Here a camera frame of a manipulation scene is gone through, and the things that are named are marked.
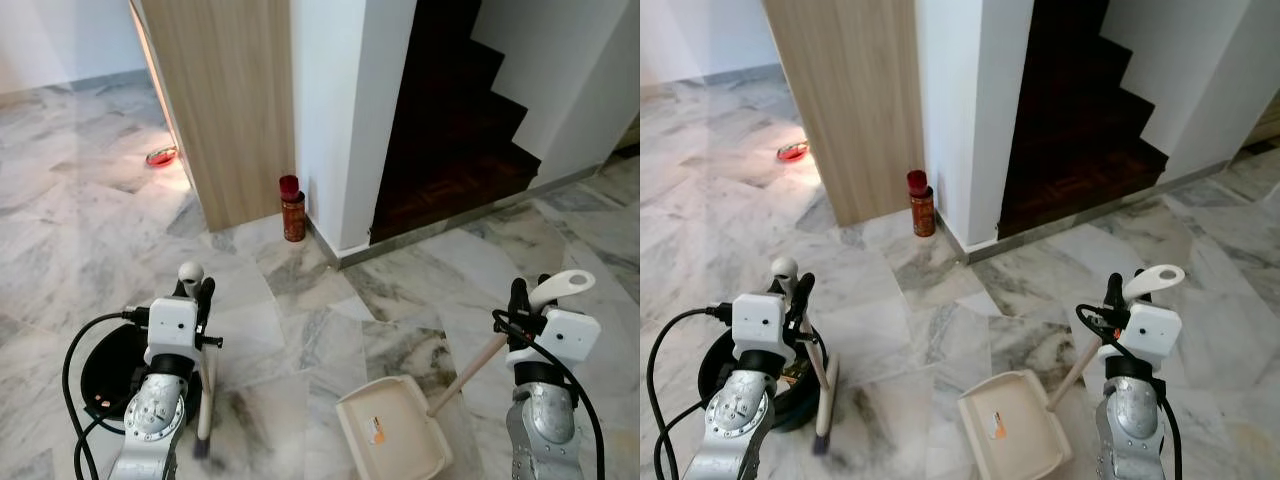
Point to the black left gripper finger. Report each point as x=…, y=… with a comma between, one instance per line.
x=805, y=290
x=206, y=295

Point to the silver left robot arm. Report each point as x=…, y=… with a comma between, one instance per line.
x=150, y=420
x=740, y=430

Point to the dark round waste bin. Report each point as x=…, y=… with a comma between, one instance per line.
x=720, y=370
x=110, y=370

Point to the red-capped brown bottle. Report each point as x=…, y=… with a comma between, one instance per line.
x=293, y=215
x=922, y=210

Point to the small red bowl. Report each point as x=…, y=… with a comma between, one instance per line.
x=793, y=152
x=162, y=157

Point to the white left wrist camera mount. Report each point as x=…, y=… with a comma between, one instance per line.
x=170, y=325
x=760, y=322

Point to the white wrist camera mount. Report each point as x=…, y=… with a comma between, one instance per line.
x=1155, y=330
x=170, y=325
x=760, y=322
x=572, y=335

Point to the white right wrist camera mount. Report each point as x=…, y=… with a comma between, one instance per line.
x=1155, y=330
x=572, y=335

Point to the light wooden wall panel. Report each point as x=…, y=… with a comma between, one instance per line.
x=850, y=100
x=220, y=100

